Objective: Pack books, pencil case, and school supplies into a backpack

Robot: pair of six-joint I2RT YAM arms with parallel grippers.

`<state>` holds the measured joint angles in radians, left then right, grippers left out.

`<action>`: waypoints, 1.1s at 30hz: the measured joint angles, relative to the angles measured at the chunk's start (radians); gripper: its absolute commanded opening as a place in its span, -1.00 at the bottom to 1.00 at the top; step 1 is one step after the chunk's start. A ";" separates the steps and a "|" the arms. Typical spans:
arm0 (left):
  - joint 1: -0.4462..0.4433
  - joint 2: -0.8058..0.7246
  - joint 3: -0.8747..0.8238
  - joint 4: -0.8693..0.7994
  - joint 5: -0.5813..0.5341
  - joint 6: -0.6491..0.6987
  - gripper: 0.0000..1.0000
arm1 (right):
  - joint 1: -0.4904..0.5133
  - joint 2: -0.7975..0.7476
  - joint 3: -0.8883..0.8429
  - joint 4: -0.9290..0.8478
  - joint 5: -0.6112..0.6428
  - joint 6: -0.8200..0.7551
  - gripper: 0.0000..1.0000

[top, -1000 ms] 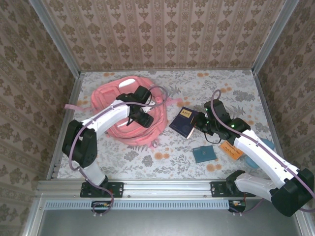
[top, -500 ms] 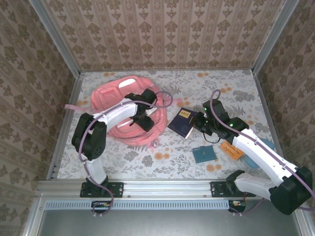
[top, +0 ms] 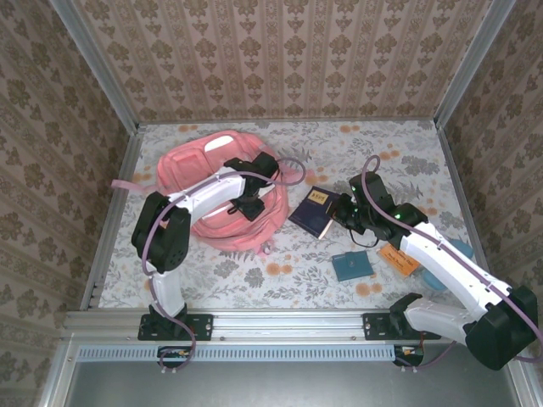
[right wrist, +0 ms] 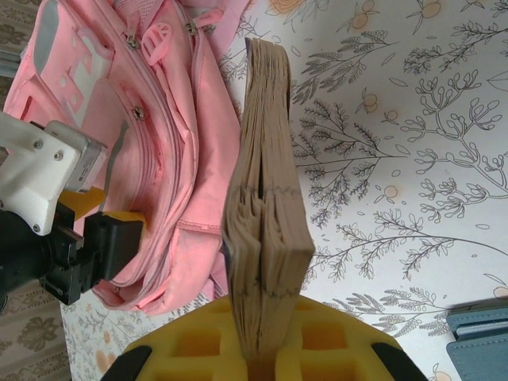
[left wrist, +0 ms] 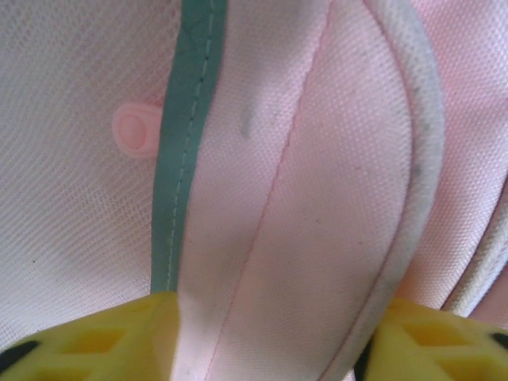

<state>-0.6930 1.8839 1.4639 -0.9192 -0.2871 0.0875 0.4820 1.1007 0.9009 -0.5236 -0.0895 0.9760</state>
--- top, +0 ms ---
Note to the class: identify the navy book with yellow label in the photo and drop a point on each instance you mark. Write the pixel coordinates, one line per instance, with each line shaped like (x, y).
(309, 212)

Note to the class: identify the orange book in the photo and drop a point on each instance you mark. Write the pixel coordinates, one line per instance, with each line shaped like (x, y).
(399, 260)

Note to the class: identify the small teal wallet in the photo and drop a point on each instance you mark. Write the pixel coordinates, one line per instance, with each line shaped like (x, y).
(352, 267)

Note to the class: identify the pink backpack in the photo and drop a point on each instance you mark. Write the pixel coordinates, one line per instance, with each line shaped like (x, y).
(191, 165)

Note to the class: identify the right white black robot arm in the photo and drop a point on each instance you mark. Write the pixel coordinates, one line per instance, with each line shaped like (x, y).
(437, 322)

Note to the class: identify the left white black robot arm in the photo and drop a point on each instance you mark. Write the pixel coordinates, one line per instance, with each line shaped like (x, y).
(167, 292)

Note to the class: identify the floral tablecloth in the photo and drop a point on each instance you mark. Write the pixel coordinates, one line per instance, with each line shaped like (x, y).
(297, 288)

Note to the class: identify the black connector board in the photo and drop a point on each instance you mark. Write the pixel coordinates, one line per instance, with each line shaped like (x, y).
(409, 360)
(169, 360)

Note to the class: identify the grey metal panel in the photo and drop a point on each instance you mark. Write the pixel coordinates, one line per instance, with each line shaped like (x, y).
(275, 386)

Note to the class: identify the aluminium frame rail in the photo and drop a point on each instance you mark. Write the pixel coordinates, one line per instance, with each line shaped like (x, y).
(455, 169)
(288, 120)
(124, 169)

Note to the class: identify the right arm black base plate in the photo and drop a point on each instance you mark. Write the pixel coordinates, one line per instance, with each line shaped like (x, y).
(371, 326)

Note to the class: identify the wide aluminium extrusion rail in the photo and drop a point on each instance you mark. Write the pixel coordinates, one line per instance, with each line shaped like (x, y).
(288, 324)

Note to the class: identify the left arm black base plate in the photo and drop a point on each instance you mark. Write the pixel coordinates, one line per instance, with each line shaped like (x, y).
(203, 326)

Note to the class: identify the aluminium frame post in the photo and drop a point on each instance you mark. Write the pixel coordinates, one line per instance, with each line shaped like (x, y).
(471, 63)
(99, 68)

